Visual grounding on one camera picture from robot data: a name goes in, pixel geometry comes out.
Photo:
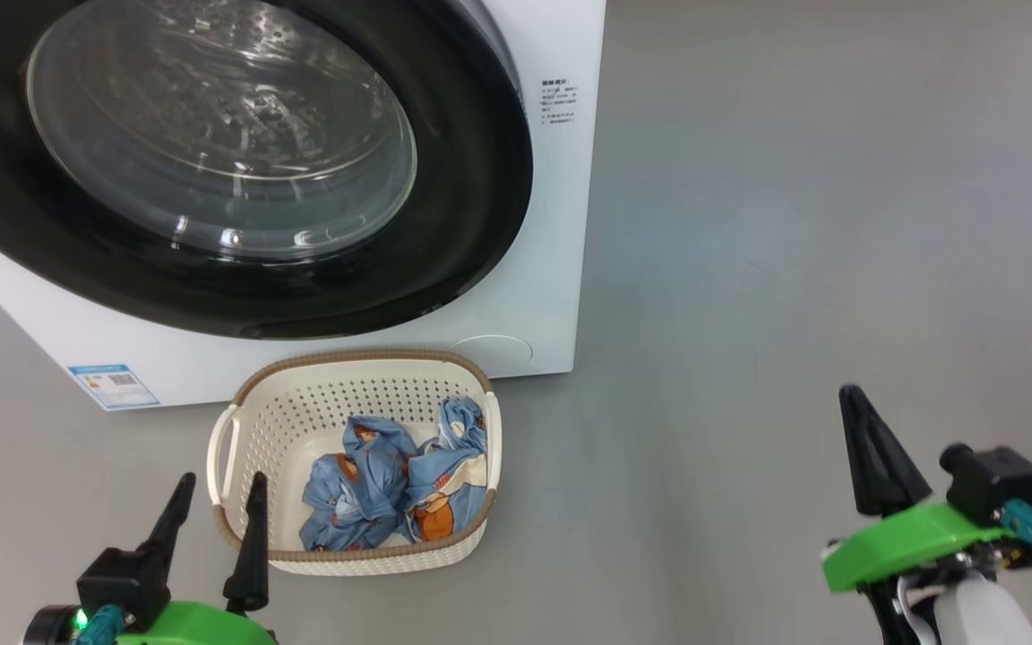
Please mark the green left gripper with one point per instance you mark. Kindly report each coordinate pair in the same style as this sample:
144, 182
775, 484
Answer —
193, 627

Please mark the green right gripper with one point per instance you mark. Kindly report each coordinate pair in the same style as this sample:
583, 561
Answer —
910, 542

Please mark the blue garment small bear print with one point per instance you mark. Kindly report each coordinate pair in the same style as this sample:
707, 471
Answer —
364, 484

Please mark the black round glass washer door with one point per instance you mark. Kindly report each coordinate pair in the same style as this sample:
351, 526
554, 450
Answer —
471, 206

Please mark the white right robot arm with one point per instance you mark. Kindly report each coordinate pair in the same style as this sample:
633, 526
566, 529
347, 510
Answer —
982, 618

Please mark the cream perforated laundry basket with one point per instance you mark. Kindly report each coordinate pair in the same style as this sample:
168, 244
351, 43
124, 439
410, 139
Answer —
301, 421

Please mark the white front-load washing machine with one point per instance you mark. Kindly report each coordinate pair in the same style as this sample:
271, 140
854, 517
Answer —
552, 269

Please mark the blue energy label sticker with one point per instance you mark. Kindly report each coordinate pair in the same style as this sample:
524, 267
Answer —
115, 387

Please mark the round filter cover panel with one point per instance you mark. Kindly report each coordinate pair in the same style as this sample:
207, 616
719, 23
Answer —
491, 354

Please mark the printed black text label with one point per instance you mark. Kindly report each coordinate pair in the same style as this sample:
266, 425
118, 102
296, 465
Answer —
559, 100

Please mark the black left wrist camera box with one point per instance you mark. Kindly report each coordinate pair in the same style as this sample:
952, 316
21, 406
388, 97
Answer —
122, 582

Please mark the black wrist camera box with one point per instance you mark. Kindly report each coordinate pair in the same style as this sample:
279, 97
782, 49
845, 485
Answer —
122, 582
995, 484

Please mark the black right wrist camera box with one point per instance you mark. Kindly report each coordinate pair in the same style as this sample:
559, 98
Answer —
995, 484

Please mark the teal left camera connector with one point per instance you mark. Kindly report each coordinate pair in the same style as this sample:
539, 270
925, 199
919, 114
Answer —
102, 625

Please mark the teal camera connector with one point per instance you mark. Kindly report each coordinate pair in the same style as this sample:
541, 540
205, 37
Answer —
1031, 530
102, 625

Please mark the teal right camera connector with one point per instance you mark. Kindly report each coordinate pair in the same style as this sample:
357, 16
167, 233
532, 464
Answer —
1031, 530

